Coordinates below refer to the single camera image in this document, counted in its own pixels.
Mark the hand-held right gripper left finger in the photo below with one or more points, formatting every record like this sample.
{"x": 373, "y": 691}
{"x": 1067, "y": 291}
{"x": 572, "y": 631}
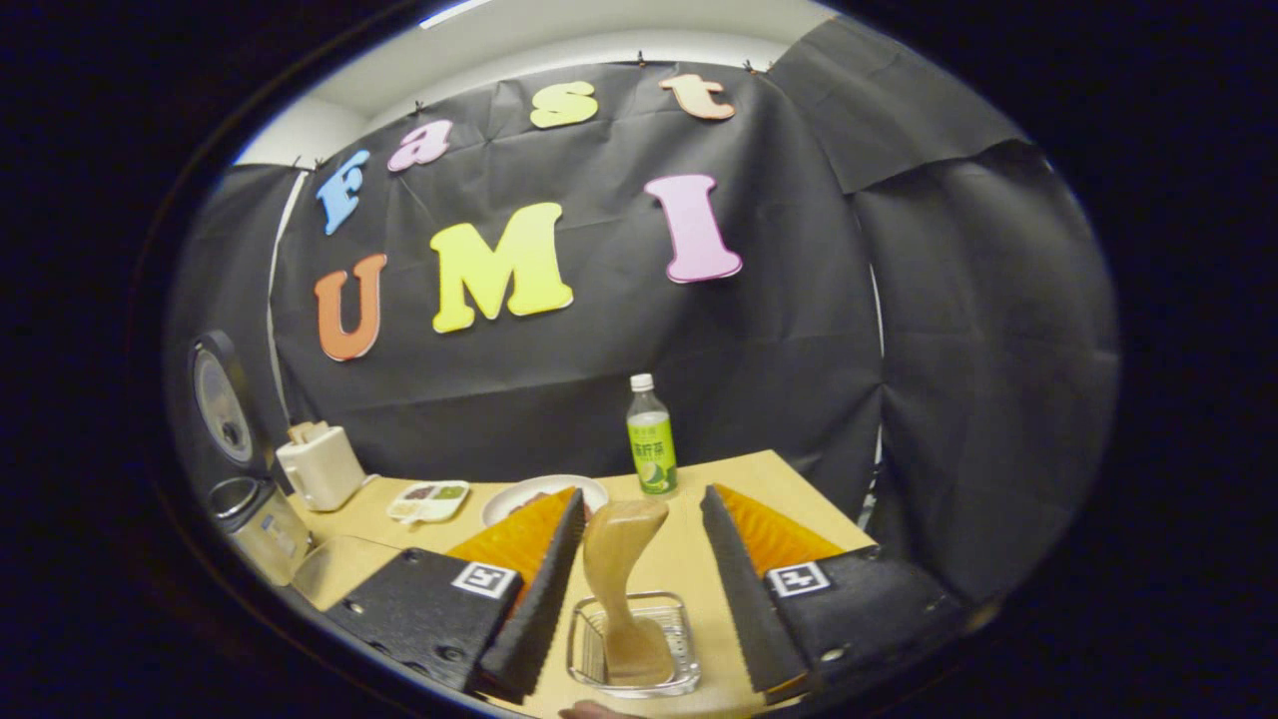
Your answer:
{"x": 539, "y": 599}

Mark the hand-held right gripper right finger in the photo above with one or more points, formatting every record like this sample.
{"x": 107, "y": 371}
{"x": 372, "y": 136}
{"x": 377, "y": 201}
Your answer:
{"x": 754, "y": 609}

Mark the wooden spoon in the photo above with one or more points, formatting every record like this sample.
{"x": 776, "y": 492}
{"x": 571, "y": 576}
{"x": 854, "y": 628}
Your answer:
{"x": 614, "y": 559}

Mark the dark lidded rice cooker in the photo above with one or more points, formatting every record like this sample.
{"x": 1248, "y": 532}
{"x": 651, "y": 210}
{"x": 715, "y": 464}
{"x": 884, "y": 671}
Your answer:
{"x": 265, "y": 539}

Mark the white round plate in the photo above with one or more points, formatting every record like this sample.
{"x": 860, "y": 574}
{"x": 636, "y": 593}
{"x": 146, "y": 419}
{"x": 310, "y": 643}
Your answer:
{"x": 499, "y": 509}

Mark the small divided condiment dish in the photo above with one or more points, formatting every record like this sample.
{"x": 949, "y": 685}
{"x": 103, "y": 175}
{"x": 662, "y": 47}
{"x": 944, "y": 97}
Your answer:
{"x": 427, "y": 501}

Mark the green label drink bottle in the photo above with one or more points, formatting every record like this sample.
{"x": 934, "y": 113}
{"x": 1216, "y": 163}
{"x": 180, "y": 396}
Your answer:
{"x": 651, "y": 439}

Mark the black backdrop cloth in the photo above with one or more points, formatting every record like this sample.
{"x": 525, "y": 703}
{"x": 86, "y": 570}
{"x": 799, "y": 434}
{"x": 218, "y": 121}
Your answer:
{"x": 749, "y": 379}

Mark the white toaster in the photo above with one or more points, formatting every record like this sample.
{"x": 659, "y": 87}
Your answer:
{"x": 321, "y": 471}

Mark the toast slice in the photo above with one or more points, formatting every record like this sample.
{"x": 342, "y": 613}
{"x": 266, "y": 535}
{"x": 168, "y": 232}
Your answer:
{"x": 298, "y": 433}
{"x": 319, "y": 429}

